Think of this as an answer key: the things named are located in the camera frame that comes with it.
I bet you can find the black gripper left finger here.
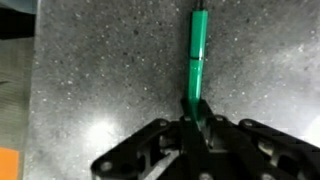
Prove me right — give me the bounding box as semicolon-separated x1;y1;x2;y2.
90;99;209;180

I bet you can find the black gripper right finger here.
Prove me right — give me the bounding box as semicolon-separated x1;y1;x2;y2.
197;100;320;180

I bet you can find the green pen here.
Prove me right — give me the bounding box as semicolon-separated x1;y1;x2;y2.
187;10;208;127

